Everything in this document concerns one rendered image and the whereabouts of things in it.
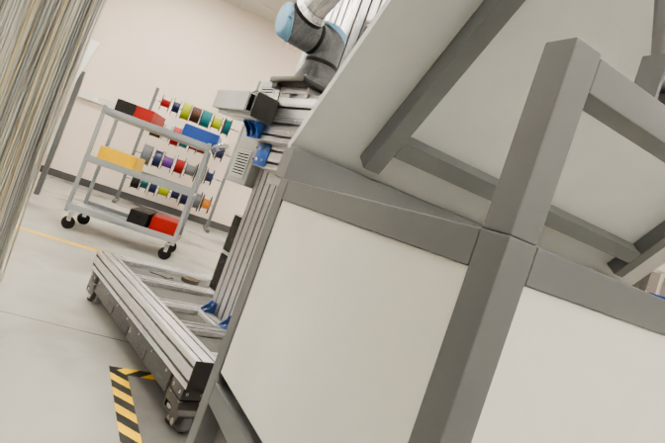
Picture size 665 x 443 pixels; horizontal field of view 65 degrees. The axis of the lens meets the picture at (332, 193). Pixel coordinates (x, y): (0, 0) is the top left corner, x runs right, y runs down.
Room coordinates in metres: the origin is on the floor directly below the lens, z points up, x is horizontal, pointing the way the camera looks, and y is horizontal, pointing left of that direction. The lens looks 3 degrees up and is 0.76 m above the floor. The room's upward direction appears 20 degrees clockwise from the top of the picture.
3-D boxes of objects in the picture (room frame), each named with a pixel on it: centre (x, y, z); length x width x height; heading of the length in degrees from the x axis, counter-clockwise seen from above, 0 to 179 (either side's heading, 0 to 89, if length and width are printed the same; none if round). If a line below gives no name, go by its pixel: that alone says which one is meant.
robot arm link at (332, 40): (1.81, 0.20, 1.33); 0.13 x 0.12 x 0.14; 128
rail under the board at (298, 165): (1.29, -0.41, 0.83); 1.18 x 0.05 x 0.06; 117
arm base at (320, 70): (1.81, 0.19, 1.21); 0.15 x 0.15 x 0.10
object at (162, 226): (4.30, 1.44, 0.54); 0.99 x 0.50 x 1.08; 101
